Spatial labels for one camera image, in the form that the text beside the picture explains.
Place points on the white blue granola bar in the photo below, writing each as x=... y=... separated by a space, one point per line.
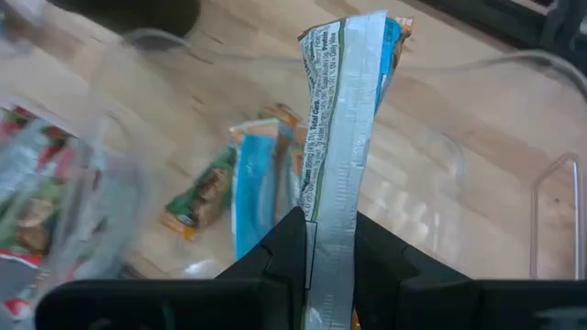
x=339 y=137

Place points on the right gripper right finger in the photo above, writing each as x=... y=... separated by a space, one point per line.
x=380 y=275

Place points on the blue green granola bar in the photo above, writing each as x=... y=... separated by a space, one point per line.
x=254 y=192

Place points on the small clear plastic bin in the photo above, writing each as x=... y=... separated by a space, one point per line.
x=119 y=192

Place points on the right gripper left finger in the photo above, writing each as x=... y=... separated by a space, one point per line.
x=289 y=275

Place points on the red green chocolate granola bar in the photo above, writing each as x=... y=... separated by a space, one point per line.
x=32 y=220

